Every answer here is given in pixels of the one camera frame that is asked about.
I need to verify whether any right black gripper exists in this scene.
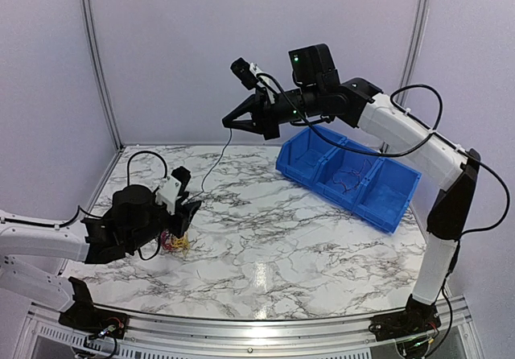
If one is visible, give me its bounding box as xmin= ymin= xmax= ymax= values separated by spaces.
xmin=223 ymin=83 xmax=323 ymax=139

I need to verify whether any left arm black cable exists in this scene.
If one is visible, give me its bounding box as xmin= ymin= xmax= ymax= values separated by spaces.
xmin=47 ymin=151 xmax=170 ymax=262

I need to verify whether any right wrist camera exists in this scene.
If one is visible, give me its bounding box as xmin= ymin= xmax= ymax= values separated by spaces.
xmin=230 ymin=57 xmax=277 ymax=104

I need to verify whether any aluminium front rail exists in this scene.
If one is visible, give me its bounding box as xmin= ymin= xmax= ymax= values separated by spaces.
xmin=14 ymin=297 xmax=484 ymax=358

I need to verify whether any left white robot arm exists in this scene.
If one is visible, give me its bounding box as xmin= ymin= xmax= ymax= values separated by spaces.
xmin=1 ymin=182 xmax=201 ymax=331

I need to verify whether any left aluminium frame post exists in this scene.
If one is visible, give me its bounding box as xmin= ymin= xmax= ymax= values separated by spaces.
xmin=80 ymin=0 xmax=124 ymax=151

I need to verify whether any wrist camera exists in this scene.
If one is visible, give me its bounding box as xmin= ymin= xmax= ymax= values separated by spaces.
xmin=230 ymin=57 xmax=277 ymax=104
xmin=154 ymin=166 xmax=191 ymax=216

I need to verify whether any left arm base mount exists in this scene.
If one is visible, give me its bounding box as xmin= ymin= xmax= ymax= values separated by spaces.
xmin=59 ymin=303 xmax=129 ymax=339

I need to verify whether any right aluminium frame post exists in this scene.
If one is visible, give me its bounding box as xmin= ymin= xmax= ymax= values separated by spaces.
xmin=380 ymin=0 xmax=432 ymax=155

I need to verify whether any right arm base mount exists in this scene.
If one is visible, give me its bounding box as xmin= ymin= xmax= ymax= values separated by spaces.
xmin=369 ymin=307 xmax=441 ymax=341

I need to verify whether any aluminium frame post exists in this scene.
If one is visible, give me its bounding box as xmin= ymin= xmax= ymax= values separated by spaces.
xmin=380 ymin=0 xmax=432 ymax=155
xmin=80 ymin=0 xmax=124 ymax=151

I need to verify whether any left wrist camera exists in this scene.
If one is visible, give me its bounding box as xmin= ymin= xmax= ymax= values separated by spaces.
xmin=154 ymin=166 xmax=191 ymax=216

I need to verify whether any blue three-compartment bin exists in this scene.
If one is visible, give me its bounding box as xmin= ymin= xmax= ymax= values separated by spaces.
xmin=276 ymin=127 xmax=421 ymax=233

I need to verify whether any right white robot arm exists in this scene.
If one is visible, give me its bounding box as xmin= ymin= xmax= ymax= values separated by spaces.
xmin=222 ymin=43 xmax=480 ymax=333

